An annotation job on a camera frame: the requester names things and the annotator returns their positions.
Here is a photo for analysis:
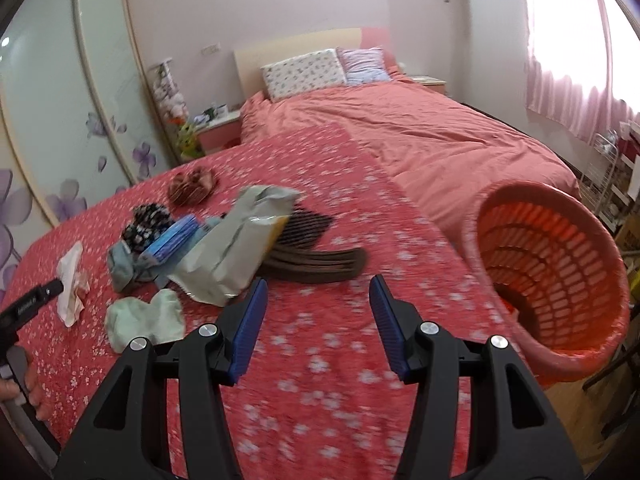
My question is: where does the white tissue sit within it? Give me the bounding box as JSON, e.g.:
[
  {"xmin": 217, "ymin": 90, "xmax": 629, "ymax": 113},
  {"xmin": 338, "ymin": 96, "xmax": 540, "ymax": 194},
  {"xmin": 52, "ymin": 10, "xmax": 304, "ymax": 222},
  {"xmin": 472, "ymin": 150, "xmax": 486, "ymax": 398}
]
[{"xmin": 56, "ymin": 240, "xmax": 90, "ymax": 328}]

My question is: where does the light green sock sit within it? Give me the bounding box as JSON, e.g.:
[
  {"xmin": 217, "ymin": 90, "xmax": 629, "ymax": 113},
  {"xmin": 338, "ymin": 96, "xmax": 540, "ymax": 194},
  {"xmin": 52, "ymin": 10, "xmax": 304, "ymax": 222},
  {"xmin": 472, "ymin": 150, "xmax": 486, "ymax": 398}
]
[{"xmin": 104, "ymin": 288, "xmax": 186, "ymax": 353}]

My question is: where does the black mesh cloth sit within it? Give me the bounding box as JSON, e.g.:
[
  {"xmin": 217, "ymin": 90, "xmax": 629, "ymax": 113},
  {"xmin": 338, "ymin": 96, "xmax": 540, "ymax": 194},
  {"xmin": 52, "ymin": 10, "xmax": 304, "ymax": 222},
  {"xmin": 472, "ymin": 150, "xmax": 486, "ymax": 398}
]
[{"xmin": 276, "ymin": 206, "xmax": 334, "ymax": 250}]

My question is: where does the blue tissue pack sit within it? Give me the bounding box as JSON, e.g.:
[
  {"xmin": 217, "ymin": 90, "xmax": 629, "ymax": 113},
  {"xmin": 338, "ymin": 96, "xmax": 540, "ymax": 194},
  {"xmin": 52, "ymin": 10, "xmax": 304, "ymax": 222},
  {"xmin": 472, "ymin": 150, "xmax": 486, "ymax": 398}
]
[{"xmin": 140, "ymin": 214, "xmax": 200, "ymax": 266}]

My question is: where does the grey sock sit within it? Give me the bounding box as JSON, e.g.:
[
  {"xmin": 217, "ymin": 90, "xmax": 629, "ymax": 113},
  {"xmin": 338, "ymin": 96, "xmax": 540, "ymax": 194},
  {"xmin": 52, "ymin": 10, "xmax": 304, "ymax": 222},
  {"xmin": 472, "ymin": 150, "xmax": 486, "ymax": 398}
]
[{"xmin": 106, "ymin": 240, "xmax": 149, "ymax": 294}]

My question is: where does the black daisy scrunchie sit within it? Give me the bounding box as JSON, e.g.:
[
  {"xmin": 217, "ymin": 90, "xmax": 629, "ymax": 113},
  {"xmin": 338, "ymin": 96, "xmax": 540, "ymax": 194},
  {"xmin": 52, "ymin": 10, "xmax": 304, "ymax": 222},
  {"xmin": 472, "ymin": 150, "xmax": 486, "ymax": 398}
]
[{"xmin": 122, "ymin": 203, "xmax": 175, "ymax": 255}]

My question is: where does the red plaid scrunchie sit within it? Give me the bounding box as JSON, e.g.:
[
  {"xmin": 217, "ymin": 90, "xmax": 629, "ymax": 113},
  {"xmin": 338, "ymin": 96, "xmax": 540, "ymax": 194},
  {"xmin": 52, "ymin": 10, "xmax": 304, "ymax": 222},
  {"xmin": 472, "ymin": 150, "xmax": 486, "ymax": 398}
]
[{"xmin": 167, "ymin": 166, "xmax": 218, "ymax": 207}]

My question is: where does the person's left hand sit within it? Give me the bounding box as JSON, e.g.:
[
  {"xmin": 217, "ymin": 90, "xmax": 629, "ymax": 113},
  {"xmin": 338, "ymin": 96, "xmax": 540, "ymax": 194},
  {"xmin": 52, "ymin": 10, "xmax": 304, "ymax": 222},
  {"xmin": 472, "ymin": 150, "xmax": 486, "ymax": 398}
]
[{"xmin": 0, "ymin": 353, "xmax": 51, "ymax": 422}]

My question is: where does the red floral tablecloth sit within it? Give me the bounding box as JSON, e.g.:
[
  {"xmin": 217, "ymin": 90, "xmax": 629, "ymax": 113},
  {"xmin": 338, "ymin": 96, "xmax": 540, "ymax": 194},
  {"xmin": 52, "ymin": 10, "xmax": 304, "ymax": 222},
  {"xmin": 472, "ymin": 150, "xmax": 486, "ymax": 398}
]
[{"xmin": 1, "ymin": 125, "xmax": 504, "ymax": 479}]

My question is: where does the orange plastic laundry basket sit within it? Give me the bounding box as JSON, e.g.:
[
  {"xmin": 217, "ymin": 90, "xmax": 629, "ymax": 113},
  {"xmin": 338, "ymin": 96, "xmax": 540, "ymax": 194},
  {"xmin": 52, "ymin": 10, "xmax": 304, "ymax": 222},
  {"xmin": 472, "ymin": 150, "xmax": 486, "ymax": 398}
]
[{"xmin": 460, "ymin": 180, "xmax": 630, "ymax": 388}]

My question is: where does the bed with salmon duvet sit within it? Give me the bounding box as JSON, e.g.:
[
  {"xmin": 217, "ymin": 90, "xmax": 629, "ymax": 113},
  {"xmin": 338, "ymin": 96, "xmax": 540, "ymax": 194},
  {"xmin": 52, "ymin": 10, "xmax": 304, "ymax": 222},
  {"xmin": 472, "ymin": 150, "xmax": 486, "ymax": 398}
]
[{"xmin": 241, "ymin": 75, "xmax": 579, "ymax": 243}]

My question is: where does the green plush toy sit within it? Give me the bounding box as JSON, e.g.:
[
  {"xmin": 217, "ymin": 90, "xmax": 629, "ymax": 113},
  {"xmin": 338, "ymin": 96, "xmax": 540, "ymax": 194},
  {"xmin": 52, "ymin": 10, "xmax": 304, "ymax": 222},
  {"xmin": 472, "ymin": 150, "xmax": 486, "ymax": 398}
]
[{"xmin": 177, "ymin": 122, "xmax": 204, "ymax": 162}]

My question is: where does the pink white nightstand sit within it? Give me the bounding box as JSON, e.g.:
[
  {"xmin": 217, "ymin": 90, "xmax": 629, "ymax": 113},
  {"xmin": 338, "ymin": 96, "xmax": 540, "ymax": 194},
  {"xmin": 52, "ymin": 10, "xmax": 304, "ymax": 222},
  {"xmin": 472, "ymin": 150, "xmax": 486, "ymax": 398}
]
[{"xmin": 196, "ymin": 110, "xmax": 242, "ymax": 155}]

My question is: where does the sliding wardrobe with flowers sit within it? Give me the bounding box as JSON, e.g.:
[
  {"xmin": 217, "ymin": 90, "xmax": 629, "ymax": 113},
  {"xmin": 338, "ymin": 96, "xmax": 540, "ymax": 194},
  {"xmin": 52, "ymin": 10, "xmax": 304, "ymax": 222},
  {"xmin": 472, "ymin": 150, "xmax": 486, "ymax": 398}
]
[{"xmin": 1, "ymin": 0, "xmax": 176, "ymax": 289}]

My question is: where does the white mug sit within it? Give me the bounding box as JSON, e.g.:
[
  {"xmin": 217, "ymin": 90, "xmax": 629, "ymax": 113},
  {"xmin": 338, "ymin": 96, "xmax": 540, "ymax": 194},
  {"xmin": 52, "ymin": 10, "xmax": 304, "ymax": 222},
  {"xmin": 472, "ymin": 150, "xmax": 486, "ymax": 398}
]
[{"xmin": 215, "ymin": 104, "xmax": 229, "ymax": 118}]

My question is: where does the plush toy display tube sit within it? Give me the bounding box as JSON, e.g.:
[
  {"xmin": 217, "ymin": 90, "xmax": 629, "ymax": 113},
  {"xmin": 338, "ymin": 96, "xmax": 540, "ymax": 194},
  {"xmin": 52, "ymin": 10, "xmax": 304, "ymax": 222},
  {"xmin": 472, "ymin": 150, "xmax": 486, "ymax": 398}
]
[{"xmin": 151, "ymin": 58, "xmax": 189, "ymax": 128}]

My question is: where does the right side nightstand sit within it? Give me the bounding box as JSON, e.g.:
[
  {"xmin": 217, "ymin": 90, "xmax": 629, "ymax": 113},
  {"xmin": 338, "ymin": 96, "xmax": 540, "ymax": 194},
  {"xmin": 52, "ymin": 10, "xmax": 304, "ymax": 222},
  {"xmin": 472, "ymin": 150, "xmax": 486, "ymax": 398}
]
[{"xmin": 410, "ymin": 75, "xmax": 447, "ymax": 96}]

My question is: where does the pink striped pillow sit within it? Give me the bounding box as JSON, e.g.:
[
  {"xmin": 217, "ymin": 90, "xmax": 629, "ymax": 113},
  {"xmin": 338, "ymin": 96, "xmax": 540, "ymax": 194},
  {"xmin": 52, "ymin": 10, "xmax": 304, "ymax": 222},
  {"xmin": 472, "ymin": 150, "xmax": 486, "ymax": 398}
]
[{"xmin": 336, "ymin": 47, "xmax": 392, "ymax": 86}]

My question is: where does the cluttered desk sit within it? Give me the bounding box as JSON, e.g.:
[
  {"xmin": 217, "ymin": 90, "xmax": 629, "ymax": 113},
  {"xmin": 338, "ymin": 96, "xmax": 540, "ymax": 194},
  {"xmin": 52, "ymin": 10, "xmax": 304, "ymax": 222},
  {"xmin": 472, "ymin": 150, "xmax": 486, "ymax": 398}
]
[{"xmin": 598, "ymin": 119, "xmax": 640, "ymax": 261}]

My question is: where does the white floral pillow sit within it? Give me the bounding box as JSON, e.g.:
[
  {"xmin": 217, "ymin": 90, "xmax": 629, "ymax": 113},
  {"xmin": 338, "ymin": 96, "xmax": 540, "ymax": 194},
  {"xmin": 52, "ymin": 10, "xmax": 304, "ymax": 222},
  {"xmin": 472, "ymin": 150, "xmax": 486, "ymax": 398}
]
[{"xmin": 260, "ymin": 49, "xmax": 346, "ymax": 101}]

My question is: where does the beige pink headboard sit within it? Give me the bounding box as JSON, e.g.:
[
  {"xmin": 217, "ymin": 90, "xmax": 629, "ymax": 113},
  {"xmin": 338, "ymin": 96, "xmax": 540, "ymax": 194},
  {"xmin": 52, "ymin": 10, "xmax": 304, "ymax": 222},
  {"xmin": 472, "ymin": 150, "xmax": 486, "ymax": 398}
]
[{"xmin": 233, "ymin": 27, "xmax": 397, "ymax": 100}]

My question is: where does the pink curtain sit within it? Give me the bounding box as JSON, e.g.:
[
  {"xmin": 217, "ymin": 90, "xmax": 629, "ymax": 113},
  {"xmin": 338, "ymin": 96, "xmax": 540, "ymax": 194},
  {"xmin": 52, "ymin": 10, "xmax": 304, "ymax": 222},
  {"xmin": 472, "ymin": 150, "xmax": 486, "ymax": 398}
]
[{"xmin": 525, "ymin": 0, "xmax": 639, "ymax": 141}]

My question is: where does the white wire rack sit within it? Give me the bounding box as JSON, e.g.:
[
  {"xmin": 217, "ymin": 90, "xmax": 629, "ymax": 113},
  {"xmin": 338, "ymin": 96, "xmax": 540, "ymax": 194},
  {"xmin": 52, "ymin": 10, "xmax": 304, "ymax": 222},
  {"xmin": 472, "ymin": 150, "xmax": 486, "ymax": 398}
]
[{"xmin": 579, "ymin": 130, "xmax": 620, "ymax": 232}]

